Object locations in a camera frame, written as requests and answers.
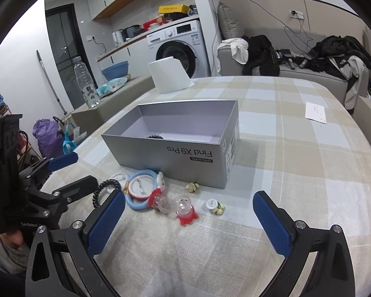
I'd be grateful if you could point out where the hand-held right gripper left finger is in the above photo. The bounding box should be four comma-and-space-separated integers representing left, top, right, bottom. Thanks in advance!
25, 189, 126, 297

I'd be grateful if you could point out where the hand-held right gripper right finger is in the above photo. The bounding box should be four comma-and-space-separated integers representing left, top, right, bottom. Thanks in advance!
253, 190, 356, 297

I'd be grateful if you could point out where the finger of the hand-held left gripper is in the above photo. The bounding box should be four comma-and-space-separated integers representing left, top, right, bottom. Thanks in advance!
19, 152, 79, 189
51, 175, 99, 204

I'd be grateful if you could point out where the black spiral hair tie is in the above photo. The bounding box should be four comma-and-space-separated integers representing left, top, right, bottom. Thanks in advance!
93, 180, 122, 210

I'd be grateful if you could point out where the light blue ring bracelet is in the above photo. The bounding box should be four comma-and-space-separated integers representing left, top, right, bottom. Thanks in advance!
124, 169, 167, 210

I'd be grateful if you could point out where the white bracelet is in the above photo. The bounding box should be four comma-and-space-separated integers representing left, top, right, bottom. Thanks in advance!
109, 173, 130, 186

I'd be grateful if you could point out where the white green flower ring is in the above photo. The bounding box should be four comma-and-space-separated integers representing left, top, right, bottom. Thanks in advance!
206, 199, 226, 215

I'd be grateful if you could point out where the red clear toy ring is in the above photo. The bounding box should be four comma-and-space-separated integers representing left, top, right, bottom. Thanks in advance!
176, 196, 199, 226

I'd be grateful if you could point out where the silver cardboard box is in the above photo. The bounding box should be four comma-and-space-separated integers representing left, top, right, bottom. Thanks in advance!
101, 100, 239, 189

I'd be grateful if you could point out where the person's left forearm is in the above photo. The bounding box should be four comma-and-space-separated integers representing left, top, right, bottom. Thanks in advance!
0, 232, 30, 276

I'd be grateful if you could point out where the person's left hand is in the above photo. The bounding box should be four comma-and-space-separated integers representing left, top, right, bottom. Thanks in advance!
0, 231, 30, 252

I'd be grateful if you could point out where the blue mesh bag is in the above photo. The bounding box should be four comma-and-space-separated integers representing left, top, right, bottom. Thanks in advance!
63, 123, 78, 154

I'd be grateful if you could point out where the purple plastic bag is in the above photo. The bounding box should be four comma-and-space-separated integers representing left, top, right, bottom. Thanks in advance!
33, 119, 64, 159

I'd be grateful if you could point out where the wicker basket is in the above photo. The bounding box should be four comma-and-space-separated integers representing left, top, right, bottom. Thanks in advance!
53, 113, 75, 130

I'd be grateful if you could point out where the clear plastic water bottle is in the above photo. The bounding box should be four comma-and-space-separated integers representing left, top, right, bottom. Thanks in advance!
73, 56, 101, 109

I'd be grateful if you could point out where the wet wipes pack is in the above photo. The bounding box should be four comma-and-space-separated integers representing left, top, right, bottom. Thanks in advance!
96, 77, 128, 97

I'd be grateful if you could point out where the dark glass door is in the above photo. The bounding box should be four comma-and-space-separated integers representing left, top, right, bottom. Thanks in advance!
45, 4, 97, 113

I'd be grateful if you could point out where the blue plastic basin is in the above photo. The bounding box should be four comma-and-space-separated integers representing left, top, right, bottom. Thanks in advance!
101, 61, 130, 81

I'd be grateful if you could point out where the white paper card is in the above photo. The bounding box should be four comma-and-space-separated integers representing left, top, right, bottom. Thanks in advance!
305, 101, 326, 124

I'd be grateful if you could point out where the white toilet paper roll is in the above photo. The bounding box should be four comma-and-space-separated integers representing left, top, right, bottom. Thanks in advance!
147, 56, 196, 95

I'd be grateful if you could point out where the grey side cabinet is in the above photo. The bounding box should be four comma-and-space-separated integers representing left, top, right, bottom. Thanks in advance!
353, 95, 371, 152

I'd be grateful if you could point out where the red basket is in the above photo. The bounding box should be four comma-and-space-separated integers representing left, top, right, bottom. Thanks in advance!
142, 19, 164, 31

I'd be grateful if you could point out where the white washing machine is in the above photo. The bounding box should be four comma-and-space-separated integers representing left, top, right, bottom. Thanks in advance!
146, 20, 211, 80

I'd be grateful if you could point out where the black garment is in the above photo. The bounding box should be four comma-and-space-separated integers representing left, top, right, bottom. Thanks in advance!
242, 35, 281, 75

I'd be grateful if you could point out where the white grey jacket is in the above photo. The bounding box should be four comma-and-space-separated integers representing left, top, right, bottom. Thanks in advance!
331, 55, 371, 113

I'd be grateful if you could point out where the white garment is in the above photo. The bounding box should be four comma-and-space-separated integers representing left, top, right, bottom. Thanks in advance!
221, 38, 249, 65

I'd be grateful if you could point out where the yellow cardboard box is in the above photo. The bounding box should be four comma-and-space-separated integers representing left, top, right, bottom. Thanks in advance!
159, 4, 191, 15

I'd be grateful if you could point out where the black jacket pile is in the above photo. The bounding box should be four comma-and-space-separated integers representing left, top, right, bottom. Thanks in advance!
308, 35, 371, 72

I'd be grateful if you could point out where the grey pillow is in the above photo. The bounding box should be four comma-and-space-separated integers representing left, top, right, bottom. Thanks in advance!
218, 1, 246, 40

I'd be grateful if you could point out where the mop handle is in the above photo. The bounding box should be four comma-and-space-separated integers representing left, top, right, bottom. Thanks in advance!
36, 49, 67, 116

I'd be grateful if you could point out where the blue cable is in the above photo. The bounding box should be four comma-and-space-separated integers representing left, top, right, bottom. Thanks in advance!
205, 0, 316, 57

